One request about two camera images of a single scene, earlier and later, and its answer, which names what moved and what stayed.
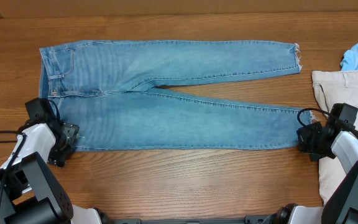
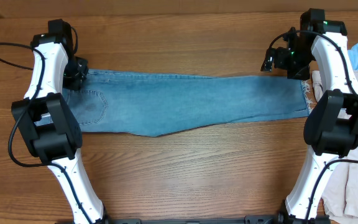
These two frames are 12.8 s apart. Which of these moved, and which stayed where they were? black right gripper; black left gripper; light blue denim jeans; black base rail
Moved: black right gripper; black left gripper; light blue denim jeans
Stayed: black base rail
